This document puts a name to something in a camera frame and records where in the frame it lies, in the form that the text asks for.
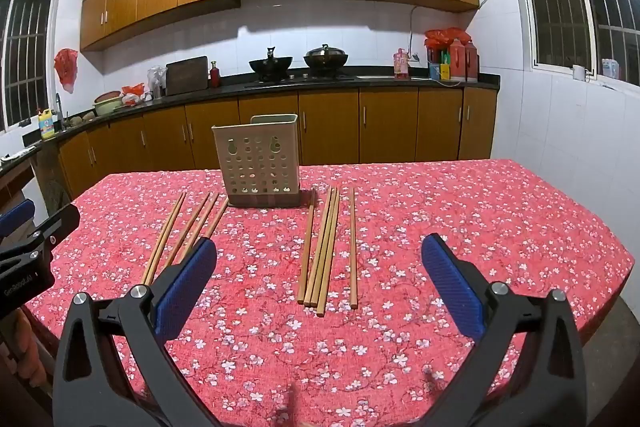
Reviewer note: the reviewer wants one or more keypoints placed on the red floral tablecloth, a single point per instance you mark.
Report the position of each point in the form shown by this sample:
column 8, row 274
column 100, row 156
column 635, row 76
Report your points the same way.
column 400, row 232

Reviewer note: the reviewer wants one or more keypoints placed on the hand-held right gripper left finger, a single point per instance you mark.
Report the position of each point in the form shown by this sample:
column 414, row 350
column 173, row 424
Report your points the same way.
column 185, row 287

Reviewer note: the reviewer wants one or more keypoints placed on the black lidded pot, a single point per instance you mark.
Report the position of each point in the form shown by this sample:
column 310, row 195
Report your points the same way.
column 325, row 57

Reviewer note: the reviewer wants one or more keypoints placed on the blue and yellow box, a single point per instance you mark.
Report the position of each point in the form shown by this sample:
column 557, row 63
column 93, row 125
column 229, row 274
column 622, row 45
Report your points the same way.
column 440, row 72

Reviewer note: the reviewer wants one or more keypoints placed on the white cup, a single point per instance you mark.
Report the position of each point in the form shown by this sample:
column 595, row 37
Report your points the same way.
column 578, row 73

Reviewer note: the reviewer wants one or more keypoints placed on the dark cutting board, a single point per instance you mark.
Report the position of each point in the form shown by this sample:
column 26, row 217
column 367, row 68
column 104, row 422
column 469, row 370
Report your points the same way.
column 186, row 76

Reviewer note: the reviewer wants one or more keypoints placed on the green basin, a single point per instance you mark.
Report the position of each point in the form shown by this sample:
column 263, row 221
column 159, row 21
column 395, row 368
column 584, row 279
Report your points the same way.
column 107, row 104

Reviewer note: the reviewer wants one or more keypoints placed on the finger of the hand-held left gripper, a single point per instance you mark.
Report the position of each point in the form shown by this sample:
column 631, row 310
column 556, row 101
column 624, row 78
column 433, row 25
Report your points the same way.
column 17, row 216
column 60, row 224

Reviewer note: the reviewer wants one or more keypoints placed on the pink bottle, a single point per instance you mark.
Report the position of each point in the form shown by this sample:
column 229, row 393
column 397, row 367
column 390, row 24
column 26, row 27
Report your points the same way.
column 401, row 66

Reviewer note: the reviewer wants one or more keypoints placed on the small barred window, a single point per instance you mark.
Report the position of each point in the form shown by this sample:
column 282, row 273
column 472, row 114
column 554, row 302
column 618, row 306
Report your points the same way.
column 25, row 57

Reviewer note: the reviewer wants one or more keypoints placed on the beige perforated chopstick holder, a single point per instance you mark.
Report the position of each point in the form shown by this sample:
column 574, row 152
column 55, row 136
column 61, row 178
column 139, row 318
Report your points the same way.
column 291, row 167

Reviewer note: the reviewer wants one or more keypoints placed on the red hanging plastic bag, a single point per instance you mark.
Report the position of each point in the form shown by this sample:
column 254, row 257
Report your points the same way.
column 66, row 69

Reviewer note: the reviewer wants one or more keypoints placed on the person's left hand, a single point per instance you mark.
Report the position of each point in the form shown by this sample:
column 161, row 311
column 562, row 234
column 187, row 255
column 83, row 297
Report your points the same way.
column 32, row 352

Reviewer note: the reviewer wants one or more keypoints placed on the red glass bottle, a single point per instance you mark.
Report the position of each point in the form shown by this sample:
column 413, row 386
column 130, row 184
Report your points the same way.
column 215, row 77

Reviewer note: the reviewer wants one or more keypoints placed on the metal faucet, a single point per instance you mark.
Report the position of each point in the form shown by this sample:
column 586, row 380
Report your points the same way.
column 59, row 104

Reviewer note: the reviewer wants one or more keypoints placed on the clear plastic bag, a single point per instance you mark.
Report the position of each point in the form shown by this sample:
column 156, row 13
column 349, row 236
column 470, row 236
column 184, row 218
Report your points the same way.
column 156, row 82

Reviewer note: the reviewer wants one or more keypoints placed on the black kitchen countertop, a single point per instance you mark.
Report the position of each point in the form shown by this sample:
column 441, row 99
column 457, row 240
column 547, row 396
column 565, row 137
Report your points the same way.
column 380, row 81

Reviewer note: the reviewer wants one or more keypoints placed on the wooden base cabinets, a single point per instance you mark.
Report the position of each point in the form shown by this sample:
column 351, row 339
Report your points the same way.
column 390, row 127

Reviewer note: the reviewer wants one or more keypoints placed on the red and white plastic bag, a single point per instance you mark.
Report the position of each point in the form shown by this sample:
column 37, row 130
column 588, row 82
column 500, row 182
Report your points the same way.
column 134, row 96

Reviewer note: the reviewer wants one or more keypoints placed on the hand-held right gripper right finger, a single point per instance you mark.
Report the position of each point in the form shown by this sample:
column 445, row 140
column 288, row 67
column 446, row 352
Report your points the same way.
column 452, row 287

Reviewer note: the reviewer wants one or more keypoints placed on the yellow detergent bottle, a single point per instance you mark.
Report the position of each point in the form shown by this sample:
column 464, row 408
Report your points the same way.
column 47, row 127

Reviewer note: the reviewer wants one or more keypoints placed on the black wok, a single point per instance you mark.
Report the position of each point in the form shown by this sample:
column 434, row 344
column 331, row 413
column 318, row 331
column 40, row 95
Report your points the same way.
column 270, row 67

